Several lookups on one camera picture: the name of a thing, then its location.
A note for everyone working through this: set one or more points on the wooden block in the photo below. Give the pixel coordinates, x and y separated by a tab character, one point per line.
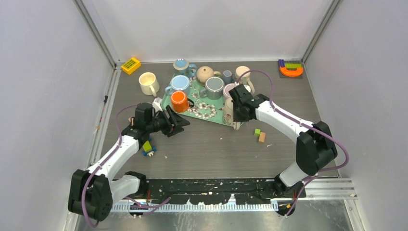
261	137

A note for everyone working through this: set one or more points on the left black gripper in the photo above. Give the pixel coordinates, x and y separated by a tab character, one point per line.
179	122

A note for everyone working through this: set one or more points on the light blue mug on tray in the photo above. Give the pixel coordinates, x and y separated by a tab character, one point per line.
178	83

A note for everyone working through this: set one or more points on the yellow toy block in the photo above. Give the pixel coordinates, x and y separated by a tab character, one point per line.
131	66

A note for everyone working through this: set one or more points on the orange mug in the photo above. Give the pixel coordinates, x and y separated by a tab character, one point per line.
180	102

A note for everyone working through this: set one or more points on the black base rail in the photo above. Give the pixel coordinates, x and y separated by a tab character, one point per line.
245	191

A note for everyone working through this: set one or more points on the lilac mug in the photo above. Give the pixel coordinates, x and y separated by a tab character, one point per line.
226	90

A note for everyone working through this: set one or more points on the orange and green toy stack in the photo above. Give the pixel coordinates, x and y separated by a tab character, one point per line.
290	69

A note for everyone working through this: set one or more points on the cream floral mug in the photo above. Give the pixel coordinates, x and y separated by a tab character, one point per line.
228	117

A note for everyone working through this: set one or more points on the toy brick car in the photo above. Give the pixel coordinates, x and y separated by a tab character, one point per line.
148	149

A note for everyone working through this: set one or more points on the cream plain mug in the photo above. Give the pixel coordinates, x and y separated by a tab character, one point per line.
149	84

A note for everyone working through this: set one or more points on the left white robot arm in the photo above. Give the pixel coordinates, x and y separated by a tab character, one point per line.
94	191

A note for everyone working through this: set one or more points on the tall floral mug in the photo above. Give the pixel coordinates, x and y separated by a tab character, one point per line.
242	74

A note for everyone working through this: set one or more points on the green floral tray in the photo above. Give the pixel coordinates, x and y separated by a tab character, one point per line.
204	108

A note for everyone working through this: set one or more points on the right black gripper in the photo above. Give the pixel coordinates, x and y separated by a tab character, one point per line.
237	118

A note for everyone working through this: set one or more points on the green cube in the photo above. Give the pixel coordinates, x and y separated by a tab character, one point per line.
257	132

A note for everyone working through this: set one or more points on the beige teapot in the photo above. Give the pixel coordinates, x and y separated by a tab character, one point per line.
204	73

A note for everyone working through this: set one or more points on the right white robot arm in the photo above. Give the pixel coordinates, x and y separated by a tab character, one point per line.
314	149

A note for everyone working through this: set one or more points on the grey mug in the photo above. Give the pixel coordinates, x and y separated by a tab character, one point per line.
213	88

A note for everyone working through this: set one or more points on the blue mug behind tray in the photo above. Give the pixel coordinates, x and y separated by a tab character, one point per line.
184	67

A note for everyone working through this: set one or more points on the small blue-grey cup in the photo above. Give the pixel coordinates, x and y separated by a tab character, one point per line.
227	77

